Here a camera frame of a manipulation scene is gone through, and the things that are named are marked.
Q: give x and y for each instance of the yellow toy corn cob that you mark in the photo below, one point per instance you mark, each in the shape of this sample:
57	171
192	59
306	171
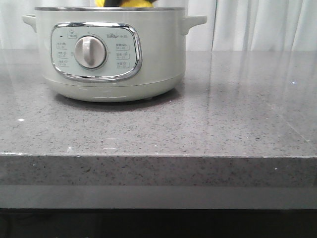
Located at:
124	3

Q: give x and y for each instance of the pale green electric cooking pot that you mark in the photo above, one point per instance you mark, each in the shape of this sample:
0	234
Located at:
112	54

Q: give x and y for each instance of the white curtain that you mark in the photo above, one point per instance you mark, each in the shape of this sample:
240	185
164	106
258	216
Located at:
233	25

